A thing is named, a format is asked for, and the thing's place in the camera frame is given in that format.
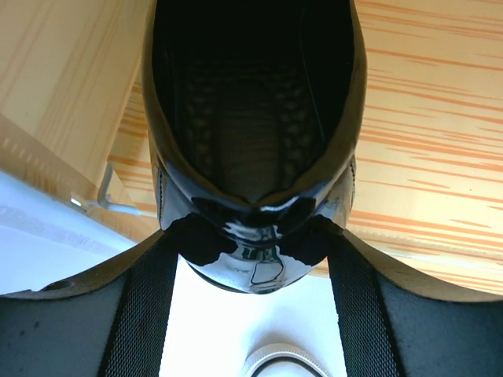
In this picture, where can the green sneaker upper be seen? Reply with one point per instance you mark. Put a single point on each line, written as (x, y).
(281, 359)

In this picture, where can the black patent shoe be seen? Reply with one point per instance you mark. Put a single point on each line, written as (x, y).
(254, 111)

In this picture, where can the white translucent cabinet door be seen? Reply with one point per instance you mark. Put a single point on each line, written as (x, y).
(44, 240)

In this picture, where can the wooden two-shelf shoe cabinet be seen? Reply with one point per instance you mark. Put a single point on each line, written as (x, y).
(429, 180)

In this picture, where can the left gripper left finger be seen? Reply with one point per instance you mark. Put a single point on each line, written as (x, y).
(109, 320)

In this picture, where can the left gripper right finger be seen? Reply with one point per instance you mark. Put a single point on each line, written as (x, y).
(397, 321)

